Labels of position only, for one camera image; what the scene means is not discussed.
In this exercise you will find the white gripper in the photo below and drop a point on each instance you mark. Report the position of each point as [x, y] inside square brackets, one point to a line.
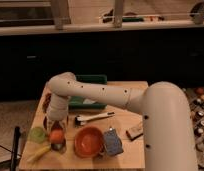
[57, 120]

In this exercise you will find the red apple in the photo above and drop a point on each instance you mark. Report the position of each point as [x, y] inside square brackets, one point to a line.
[56, 136]

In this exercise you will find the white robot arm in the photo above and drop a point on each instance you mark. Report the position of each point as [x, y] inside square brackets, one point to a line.
[167, 126]

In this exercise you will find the small green cup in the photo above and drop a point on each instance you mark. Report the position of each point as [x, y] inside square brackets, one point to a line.
[37, 135]

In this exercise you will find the dark red bowl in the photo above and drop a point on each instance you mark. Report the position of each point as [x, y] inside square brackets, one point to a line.
[51, 125]

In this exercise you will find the green plastic tray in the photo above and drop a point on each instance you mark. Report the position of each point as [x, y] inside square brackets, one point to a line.
[76, 102]

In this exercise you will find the bunch of red grapes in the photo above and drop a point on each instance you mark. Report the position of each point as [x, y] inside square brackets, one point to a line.
[46, 102]

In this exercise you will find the grey cloth in tray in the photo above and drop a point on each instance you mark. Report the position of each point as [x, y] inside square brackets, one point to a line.
[88, 101]

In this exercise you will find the orange bowl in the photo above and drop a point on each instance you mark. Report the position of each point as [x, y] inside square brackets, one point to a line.
[88, 142]

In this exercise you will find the black pole at left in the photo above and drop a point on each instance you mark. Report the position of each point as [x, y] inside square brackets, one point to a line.
[14, 152]

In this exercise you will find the blue grey sponge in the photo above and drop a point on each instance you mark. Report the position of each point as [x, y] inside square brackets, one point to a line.
[112, 143]

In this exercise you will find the white handled brush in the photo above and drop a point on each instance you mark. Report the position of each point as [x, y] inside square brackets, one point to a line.
[82, 120]

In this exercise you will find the metal cup yellow handle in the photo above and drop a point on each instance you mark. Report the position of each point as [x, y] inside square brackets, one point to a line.
[59, 147]

